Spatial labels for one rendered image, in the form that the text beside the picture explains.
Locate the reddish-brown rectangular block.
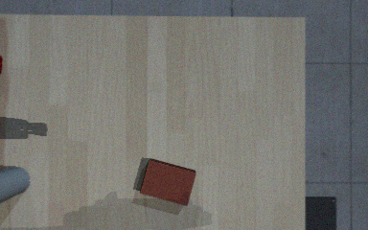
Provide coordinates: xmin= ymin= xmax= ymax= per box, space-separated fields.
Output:
xmin=140 ymin=159 xmax=196 ymax=206

